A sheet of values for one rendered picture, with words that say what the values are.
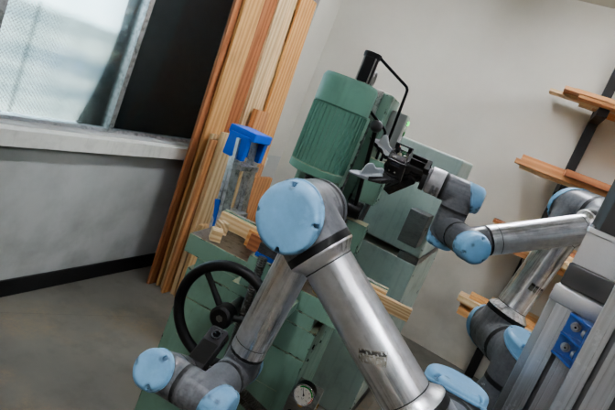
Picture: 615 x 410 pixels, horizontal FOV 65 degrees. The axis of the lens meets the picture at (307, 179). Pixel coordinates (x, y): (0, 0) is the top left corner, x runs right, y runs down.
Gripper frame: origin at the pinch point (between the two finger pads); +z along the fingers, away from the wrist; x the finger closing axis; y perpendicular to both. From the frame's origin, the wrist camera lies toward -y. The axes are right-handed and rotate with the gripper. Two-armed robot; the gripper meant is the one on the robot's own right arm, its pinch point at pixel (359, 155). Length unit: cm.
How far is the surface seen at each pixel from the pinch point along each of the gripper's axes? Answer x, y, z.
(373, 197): -10.7, -27.7, -5.9
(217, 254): 35, -27, 26
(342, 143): -3.5, -1.8, 6.4
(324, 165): 3.3, -6.3, 8.6
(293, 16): -172, -82, 110
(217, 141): -65, -107, 101
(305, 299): 34.4, -26.8, -3.2
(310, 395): 53, -38, -16
